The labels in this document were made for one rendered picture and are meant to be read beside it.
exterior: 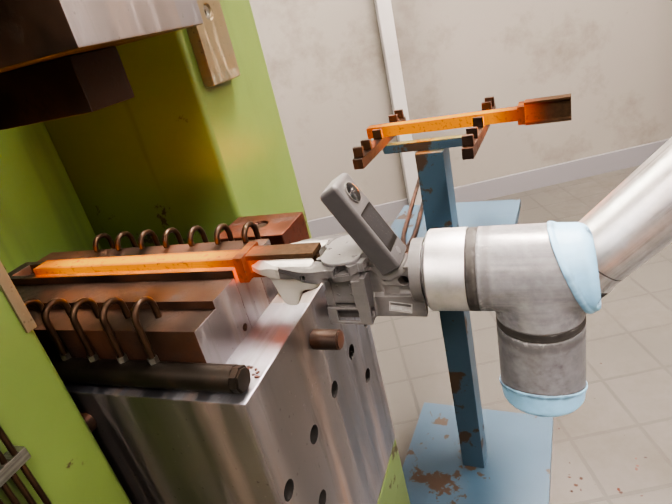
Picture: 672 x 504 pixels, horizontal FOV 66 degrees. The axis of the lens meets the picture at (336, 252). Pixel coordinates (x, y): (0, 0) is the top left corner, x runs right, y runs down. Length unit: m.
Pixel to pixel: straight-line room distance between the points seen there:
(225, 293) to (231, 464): 0.19
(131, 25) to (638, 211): 0.55
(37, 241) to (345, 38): 2.24
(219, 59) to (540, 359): 0.65
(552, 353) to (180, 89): 0.66
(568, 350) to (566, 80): 2.84
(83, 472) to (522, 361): 0.50
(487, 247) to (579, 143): 2.96
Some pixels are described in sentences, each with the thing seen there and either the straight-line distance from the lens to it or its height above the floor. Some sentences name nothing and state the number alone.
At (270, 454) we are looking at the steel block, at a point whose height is 0.83.
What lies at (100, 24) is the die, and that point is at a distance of 0.53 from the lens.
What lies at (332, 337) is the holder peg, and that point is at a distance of 0.67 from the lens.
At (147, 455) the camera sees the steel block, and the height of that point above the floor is 0.82.
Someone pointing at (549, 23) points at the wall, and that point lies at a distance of 3.26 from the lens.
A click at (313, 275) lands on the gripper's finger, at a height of 1.00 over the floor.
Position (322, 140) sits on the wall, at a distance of 3.05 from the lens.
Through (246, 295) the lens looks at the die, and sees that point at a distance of 0.66.
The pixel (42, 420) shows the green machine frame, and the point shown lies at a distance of 0.64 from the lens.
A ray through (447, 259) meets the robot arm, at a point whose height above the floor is 1.01.
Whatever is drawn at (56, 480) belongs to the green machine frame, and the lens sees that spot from 0.67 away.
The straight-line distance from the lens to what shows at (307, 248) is 0.60.
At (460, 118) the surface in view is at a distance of 1.09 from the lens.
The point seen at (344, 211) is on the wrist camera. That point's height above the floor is 1.06.
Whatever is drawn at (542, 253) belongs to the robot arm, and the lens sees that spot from 0.52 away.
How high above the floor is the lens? 1.25
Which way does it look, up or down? 25 degrees down
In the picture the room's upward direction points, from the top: 14 degrees counter-clockwise
